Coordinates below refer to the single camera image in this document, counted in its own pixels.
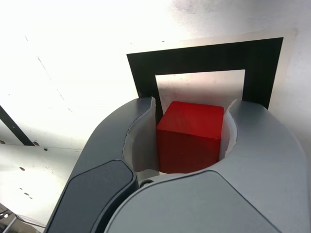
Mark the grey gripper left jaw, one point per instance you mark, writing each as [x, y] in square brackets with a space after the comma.
[97, 170]

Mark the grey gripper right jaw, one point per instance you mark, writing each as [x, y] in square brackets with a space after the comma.
[218, 199]

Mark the red cube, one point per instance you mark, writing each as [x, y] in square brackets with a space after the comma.
[189, 136]

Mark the black tape square outline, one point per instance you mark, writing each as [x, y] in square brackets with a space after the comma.
[206, 58]

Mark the black tape strip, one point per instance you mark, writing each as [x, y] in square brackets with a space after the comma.
[17, 127]

